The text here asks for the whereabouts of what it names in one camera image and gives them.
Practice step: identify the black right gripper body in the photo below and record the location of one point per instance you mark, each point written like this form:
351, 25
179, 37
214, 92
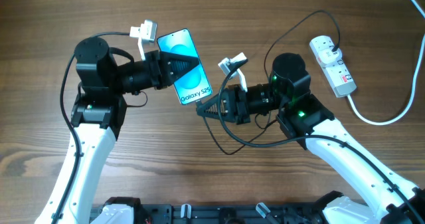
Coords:
259, 98

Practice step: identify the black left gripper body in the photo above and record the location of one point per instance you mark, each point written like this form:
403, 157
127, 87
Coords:
139, 75

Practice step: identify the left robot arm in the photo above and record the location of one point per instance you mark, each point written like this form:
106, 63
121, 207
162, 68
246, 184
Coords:
94, 124

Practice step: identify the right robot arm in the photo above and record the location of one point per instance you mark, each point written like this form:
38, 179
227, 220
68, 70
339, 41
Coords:
389, 198

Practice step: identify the white USB charger plug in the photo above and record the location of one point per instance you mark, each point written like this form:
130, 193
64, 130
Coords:
327, 56

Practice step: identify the white power strip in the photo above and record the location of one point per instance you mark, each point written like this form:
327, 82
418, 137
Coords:
337, 74

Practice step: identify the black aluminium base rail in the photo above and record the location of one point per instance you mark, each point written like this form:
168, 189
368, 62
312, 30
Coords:
203, 214

